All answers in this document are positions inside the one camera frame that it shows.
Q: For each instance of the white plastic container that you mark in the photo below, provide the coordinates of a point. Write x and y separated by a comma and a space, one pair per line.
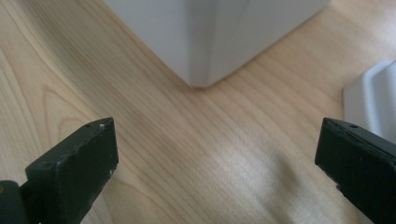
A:
372, 99

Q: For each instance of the white box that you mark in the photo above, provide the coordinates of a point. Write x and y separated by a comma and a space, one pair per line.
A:
211, 37

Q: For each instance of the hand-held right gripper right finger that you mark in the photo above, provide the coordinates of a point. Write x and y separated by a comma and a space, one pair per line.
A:
358, 169

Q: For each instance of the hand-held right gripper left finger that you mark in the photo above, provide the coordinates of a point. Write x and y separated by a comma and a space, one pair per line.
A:
70, 174

